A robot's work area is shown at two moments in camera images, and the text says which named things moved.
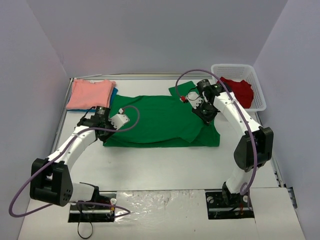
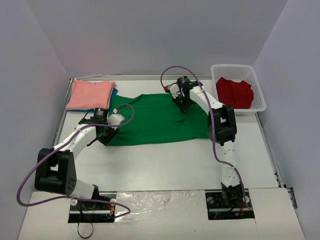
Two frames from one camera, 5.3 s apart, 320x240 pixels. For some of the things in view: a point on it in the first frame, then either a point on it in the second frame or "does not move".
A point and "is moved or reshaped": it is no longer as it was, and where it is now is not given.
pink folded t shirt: x=90 y=94 does not move
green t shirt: x=164 y=121 is moved or reshaped
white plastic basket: x=247 y=73 does not move
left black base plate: x=93 y=213 does not move
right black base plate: x=225 y=206 does not move
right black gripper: x=206 y=114 -> x=182 y=102
